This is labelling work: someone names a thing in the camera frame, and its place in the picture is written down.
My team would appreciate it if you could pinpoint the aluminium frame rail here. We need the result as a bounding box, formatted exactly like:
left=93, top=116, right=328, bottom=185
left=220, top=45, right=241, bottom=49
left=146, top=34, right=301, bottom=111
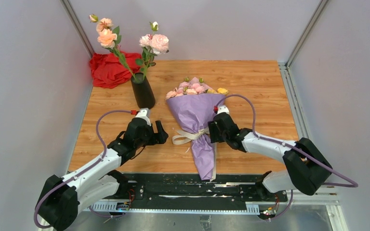
left=52, top=179, right=341, bottom=215

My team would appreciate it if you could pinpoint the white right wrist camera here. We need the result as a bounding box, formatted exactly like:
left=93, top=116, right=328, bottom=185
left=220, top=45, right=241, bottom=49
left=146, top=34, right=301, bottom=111
left=213, top=105, right=229, bottom=115

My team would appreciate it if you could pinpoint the peach rose stem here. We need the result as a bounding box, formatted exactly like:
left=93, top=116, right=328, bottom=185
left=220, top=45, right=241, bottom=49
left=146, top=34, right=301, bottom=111
left=89, top=14, right=134, bottom=77

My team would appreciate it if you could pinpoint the cream ribbon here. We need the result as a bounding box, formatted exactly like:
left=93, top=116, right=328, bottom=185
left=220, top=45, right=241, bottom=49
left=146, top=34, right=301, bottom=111
left=172, top=127, right=218, bottom=182

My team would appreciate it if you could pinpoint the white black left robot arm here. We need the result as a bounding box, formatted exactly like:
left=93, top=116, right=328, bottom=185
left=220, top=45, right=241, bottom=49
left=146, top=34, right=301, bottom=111
left=34, top=117, right=168, bottom=231

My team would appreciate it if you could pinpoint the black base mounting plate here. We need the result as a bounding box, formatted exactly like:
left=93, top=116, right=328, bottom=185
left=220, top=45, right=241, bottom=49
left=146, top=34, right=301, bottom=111
left=92, top=173, right=289, bottom=214

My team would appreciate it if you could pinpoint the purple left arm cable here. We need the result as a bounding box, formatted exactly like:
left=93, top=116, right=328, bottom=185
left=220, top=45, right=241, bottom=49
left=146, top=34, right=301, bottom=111
left=33, top=110, right=138, bottom=230

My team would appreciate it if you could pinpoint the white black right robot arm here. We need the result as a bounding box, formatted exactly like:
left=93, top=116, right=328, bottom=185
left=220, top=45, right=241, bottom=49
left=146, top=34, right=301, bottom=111
left=208, top=113, right=332, bottom=201

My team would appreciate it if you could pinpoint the purple paper bouquet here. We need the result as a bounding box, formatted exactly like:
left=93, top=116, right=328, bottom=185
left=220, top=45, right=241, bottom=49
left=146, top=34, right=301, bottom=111
left=165, top=76, right=230, bottom=181

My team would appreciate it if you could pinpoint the pink rose stem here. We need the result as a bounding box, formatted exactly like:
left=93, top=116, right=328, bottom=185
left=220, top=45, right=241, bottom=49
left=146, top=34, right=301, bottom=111
left=135, top=21, right=169, bottom=77

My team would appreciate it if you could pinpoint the black vase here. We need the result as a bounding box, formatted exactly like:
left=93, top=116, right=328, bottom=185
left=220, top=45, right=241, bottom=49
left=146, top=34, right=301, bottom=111
left=131, top=73, right=156, bottom=109

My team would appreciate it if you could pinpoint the red crumpled cloth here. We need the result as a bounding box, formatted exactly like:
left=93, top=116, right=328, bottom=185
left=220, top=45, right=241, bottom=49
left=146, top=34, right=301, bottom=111
left=89, top=53, right=132, bottom=89

